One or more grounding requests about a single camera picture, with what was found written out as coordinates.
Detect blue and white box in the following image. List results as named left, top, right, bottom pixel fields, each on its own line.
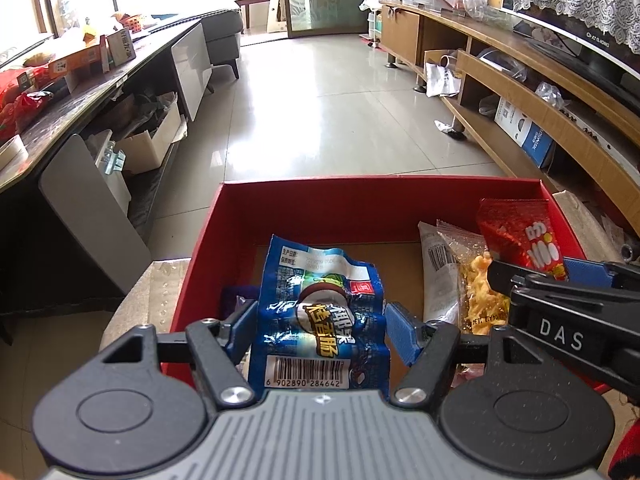
left=494, top=97, right=556, bottom=168

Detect white bag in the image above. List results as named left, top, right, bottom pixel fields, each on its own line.
left=424, top=50, right=462, bottom=97

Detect grey cabinet panel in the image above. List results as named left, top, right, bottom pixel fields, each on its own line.
left=39, top=134, right=152, bottom=295

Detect red packets on counter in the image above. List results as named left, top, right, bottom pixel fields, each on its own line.
left=0, top=69, right=55, bottom=142

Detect red snack packet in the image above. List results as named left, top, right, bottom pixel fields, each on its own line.
left=475, top=197, right=569, bottom=282

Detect orange flat carton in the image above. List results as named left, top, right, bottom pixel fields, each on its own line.
left=48, top=35, right=109, bottom=80

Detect white flat device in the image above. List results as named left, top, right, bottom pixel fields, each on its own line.
left=537, top=87, right=623, bottom=153

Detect grey sofa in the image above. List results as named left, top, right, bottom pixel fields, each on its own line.
left=200, top=8, right=245, bottom=80

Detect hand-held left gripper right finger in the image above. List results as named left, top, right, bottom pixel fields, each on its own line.
left=384, top=302, right=546, bottom=408

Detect white cabinet door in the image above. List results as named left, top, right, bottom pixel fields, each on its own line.
left=171, top=23, right=214, bottom=122

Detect red cloth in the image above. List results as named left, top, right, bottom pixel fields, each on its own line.
left=611, top=394, right=640, bottom=480

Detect black television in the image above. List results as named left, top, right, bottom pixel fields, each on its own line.
left=512, top=0, right=640, bottom=92

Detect red cardboard box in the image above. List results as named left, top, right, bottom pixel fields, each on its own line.
left=161, top=175, right=617, bottom=396

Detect blue sausage packet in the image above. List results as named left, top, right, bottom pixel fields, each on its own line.
left=248, top=233, right=391, bottom=401

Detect black long counter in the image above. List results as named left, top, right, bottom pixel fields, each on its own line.
left=0, top=15, right=211, bottom=321

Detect wooden television stand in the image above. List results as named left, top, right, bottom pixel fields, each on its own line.
left=375, top=0, right=640, bottom=241

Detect white printed carton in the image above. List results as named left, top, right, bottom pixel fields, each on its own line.
left=106, top=27, right=137, bottom=67

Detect open cardboard box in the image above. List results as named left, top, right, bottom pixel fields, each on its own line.
left=116, top=104, right=184, bottom=175

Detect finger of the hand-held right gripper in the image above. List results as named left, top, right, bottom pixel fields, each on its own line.
left=487, top=257, right=541, bottom=306
left=562, top=257, right=640, bottom=293

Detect clear bag of yellow snacks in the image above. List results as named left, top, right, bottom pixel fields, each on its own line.
left=436, top=219, right=512, bottom=337

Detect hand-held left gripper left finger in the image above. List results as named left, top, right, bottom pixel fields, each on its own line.
left=102, top=300, right=258, bottom=408

